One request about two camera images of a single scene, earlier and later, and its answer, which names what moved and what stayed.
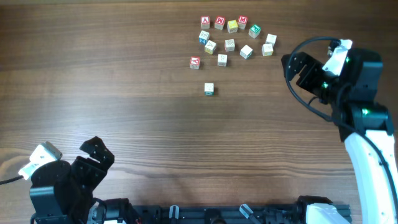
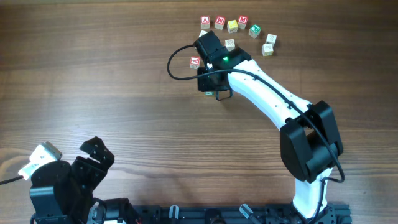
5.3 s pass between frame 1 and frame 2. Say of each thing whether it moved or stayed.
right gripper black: moved
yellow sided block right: stayed
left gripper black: stayed
